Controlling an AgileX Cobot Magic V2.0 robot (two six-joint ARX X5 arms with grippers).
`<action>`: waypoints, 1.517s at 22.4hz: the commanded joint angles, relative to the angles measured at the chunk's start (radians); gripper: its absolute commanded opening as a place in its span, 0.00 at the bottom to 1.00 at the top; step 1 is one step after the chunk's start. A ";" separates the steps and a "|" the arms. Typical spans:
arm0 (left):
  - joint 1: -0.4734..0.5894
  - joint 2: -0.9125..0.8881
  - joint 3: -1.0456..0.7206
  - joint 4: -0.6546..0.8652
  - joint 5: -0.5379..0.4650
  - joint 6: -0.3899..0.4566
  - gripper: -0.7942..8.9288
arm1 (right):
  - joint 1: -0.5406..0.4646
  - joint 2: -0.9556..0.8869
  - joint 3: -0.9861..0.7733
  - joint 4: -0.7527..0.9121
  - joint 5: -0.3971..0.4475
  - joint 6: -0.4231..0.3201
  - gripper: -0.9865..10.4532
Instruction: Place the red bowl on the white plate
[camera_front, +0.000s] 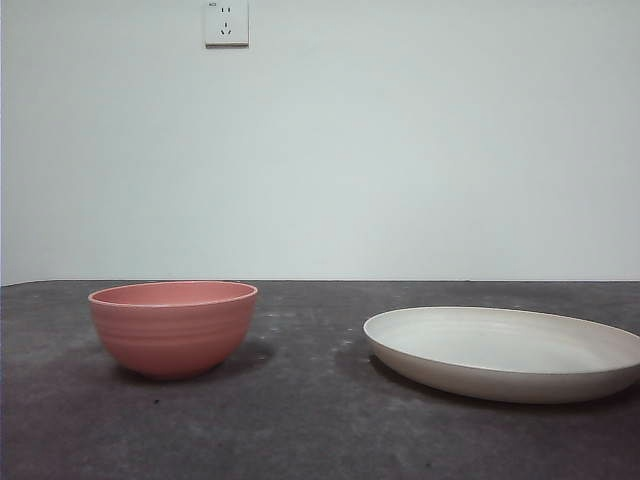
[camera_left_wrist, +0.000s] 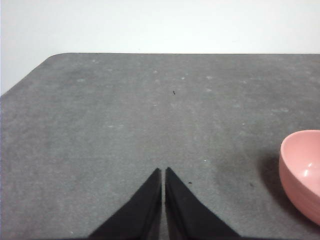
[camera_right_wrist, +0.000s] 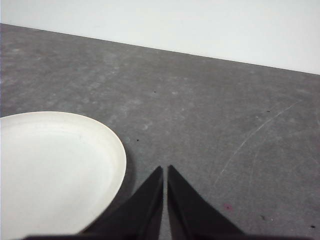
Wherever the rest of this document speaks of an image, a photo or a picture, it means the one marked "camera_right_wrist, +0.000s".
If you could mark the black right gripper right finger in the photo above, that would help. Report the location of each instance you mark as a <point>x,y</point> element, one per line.
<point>192,217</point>

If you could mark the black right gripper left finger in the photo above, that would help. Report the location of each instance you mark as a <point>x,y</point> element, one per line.
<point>135,215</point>

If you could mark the white round plate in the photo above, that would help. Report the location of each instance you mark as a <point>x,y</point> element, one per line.
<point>50,175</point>

